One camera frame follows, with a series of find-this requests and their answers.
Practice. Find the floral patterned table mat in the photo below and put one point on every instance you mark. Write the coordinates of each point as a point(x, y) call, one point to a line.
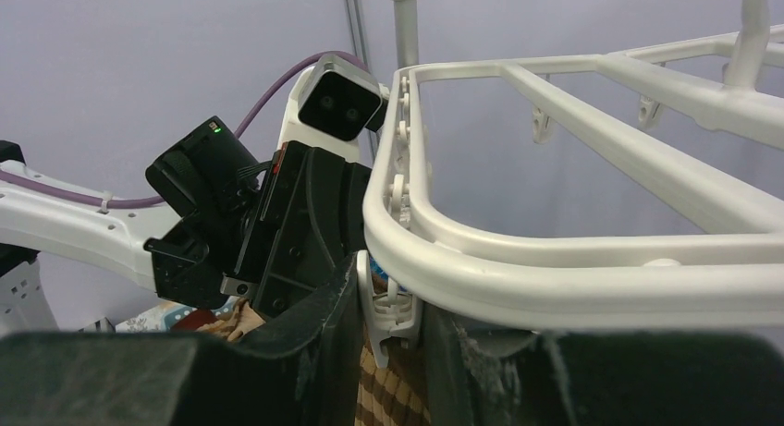
point(167, 316)

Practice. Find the white clip drying hanger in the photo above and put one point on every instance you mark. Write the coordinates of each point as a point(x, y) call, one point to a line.
point(566, 192)

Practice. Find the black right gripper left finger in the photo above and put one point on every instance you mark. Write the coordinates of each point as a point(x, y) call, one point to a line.
point(300, 368)

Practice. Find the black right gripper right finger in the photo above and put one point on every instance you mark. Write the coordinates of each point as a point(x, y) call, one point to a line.
point(478, 374)

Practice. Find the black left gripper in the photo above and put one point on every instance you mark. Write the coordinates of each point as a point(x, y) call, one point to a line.
point(304, 221)

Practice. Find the brown striped sock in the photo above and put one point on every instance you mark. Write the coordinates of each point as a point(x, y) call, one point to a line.
point(393, 395)

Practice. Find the silver white drying rack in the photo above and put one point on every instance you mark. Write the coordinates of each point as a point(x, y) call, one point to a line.
point(406, 32)

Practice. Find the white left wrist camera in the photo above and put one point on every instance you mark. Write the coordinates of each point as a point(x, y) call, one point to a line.
point(332, 102)

